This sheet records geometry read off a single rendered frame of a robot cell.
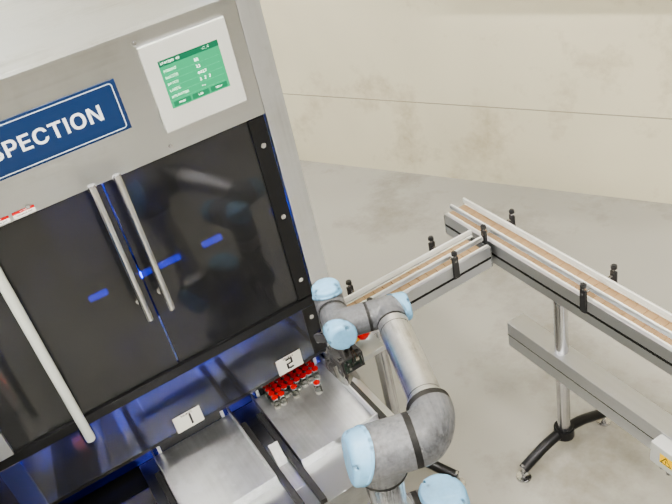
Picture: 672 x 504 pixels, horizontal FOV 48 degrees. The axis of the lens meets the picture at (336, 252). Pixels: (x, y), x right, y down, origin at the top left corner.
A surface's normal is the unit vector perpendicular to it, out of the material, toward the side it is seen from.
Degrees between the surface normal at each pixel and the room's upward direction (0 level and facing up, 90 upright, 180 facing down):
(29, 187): 90
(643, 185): 90
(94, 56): 90
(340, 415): 0
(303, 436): 0
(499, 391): 0
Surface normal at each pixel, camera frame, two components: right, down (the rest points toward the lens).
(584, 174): -0.50, 0.58
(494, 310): -0.19, -0.80
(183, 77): 0.51, 0.41
